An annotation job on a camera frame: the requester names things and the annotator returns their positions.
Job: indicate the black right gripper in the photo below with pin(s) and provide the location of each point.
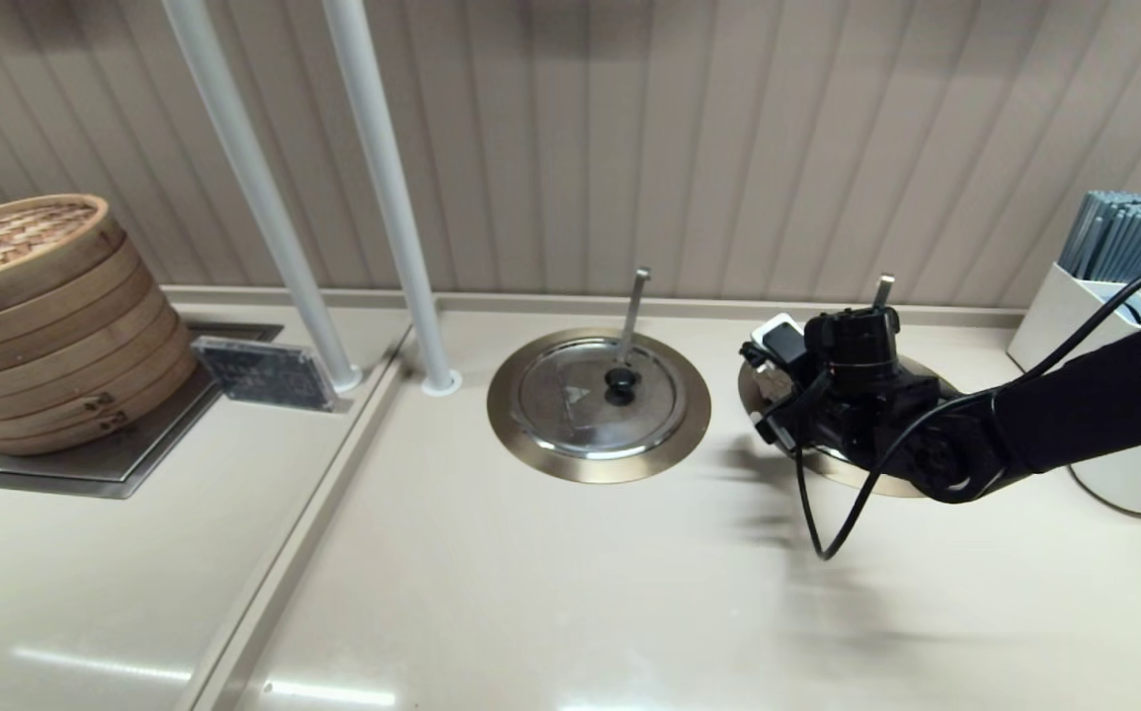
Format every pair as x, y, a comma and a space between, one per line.
856, 365

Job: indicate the steel pot lid black knob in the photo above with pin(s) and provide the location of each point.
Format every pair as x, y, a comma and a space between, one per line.
926, 371
560, 395

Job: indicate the white cutlery holder box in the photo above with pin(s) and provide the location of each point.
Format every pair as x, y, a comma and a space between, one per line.
1054, 316

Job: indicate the grey-blue chopstick bundle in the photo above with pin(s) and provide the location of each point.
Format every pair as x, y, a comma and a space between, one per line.
1123, 240

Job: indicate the white ceramic jar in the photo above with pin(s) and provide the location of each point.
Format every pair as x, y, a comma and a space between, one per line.
1123, 489

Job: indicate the white metal pole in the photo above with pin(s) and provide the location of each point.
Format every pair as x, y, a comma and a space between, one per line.
252, 168
380, 168

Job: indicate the clear acrylic label sign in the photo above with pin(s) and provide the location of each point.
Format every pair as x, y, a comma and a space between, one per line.
264, 373

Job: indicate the stacked bamboo steamer baskets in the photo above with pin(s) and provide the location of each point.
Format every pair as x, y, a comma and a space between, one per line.
56, 334

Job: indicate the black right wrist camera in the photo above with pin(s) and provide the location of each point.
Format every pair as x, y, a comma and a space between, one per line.
779, 423

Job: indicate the steel steamer base plate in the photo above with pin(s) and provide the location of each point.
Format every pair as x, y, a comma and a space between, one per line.
86, 474

